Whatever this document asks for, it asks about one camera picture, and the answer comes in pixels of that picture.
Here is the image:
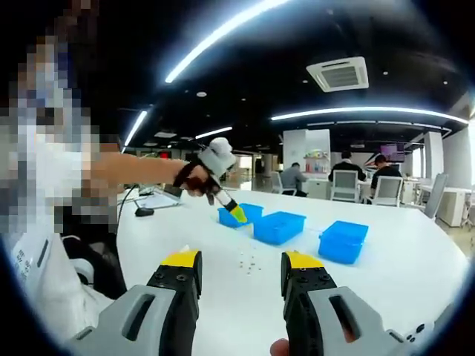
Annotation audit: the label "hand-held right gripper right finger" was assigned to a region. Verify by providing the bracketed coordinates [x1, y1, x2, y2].
[281, 251, 413, 356]

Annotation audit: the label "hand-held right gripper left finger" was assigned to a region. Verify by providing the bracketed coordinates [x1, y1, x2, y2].
[66, 250, 203, 356]

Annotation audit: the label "blue plastic bin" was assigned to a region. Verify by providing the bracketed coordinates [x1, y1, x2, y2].
[318, 220, 370, 265]
[253, 211, 308, 246]
[217, 202, 264, 228]

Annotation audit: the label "small black resistors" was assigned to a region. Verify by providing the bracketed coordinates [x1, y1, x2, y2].
[237, 250, 263, 274]

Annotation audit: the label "person's left hand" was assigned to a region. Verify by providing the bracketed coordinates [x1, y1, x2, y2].
[173, 162, 220, 198]

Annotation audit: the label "person's right hand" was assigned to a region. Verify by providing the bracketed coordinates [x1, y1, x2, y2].
[269, 337, 289, 356]

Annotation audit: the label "short ceiling light strip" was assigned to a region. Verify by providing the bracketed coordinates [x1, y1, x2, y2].
[124, 110, 148, 146]
[195, 126, 233, 139]

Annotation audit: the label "white mesh office chair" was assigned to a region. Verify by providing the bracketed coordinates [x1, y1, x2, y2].
[372, 176, 404, 208]
[330, 169, 361, 203]
[270, 171, 298, 197]

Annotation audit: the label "silver laptop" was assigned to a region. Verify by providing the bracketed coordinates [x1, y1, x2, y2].
[140, 183, 183, 209]

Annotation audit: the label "white display shelf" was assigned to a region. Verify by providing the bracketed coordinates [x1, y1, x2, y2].
[303, 148, 332, 175]

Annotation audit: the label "white game controller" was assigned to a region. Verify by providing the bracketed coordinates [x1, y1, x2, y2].
[403, 322, 436, 344]

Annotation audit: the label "long curved ceiling light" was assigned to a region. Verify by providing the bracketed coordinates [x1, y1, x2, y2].
[165, 0, 294, 83]

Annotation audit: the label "white ceiling air conditioner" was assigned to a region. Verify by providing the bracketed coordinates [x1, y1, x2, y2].
[306, 56, 370, 93]

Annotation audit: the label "curved ceiling light strip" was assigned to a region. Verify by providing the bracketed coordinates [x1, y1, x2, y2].
[270, 106, 469, 124]

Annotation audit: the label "white cabinet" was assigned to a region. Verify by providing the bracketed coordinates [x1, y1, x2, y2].
[437, 187, 472, 228]

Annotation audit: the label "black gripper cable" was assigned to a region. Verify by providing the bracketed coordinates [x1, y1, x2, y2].
[117, 183, 143, 238]

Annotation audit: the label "purple wall screen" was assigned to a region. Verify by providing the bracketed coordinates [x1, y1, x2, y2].
[380, 143, 405, 162]

